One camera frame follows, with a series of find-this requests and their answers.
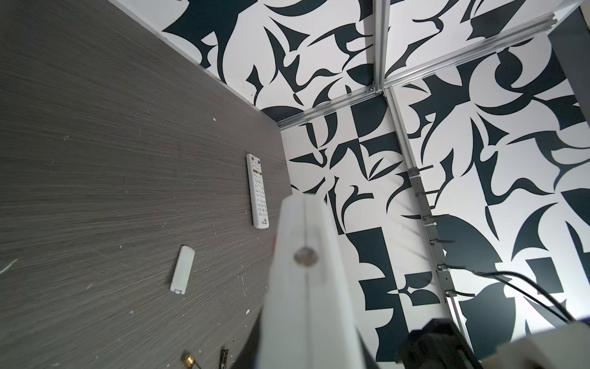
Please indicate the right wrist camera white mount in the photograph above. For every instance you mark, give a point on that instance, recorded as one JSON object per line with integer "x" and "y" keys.
{"x": 563, "y": 347}

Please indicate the white remote on table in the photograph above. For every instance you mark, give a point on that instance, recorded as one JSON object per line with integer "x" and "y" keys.
{"x": 257, "y": 193}

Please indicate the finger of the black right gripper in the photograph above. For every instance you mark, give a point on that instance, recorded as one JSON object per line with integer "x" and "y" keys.
{"x": 223, "y": 358}

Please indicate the white battery cover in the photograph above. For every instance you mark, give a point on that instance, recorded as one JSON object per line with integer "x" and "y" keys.
{"x": 182, "y": 270}

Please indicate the white remote control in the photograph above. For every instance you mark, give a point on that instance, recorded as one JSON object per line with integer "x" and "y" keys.
{"x": 307, "y": 320}

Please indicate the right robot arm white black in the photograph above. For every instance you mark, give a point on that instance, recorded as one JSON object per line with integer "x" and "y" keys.
{"x": 438, "y": 345}

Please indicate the AAA battery black gold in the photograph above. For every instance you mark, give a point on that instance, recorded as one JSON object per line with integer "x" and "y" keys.
{"x": 189, "y": 361}

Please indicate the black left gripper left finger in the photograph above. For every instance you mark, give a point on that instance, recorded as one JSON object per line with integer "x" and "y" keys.
{"x": 247, "y": 358}

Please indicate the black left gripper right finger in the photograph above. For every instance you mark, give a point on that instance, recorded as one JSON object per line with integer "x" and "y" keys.
{"x": 369, "y": 361}

